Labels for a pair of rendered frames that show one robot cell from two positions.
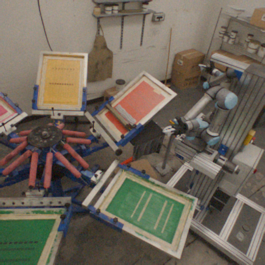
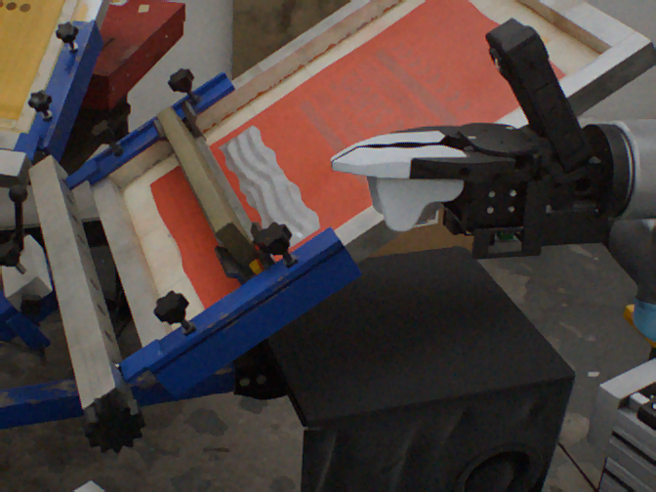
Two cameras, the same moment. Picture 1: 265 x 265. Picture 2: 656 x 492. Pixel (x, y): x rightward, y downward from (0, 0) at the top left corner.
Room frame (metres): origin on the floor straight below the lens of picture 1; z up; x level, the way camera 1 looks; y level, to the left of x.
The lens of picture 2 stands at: (0.67, -0.42, 1.99)
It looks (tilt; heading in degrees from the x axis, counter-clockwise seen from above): 31 degrees down; 18
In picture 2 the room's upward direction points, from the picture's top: 4 degrees clockwise
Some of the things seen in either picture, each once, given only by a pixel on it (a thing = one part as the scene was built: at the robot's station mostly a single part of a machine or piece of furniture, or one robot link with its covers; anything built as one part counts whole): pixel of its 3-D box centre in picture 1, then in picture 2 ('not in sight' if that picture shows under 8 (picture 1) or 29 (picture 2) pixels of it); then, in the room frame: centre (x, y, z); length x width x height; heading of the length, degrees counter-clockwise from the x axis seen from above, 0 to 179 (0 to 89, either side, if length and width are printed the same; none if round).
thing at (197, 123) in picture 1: (194, 124); not in sight; (1.47, -0.48, 1.65); 0.11 x 0.08 x 0.09; 122
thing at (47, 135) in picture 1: (54, 178); not in sight; (1.47, 0.80, 0.67); 0.39 x 0.39 x 1.35
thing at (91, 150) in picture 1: (104, 145); (114, 392); (1.87, 0.32, 0.89); 1.24 x 0.06 x 0.06; 129
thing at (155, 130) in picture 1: (140, 128); (393, 322); (2.18, -0.07, 0.95); 0.48 x 0.44 x 0.01; 129
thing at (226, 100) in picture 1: (217, 119); not in sight; (1.61, -0.70, 1.63); 0.15 x 0.12 x 0.55; 32
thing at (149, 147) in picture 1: (146, 146); (423, 460); (2.03, -0.18, 0.79); 0.46 x 0.09 x 0.33; 129
